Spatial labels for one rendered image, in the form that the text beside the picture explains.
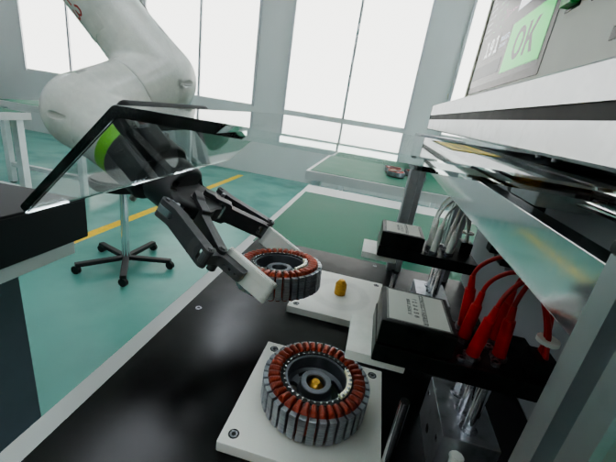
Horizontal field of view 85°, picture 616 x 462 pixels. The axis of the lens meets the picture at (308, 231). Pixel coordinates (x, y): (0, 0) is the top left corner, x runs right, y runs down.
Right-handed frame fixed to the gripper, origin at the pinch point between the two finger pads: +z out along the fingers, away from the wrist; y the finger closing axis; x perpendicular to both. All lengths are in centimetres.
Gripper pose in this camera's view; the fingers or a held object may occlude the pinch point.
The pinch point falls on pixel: (276, 268)
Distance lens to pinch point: 45.5
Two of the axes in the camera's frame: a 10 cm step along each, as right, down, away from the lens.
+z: 7.8, 6.2, -0.9
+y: -2.8, 2.2, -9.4
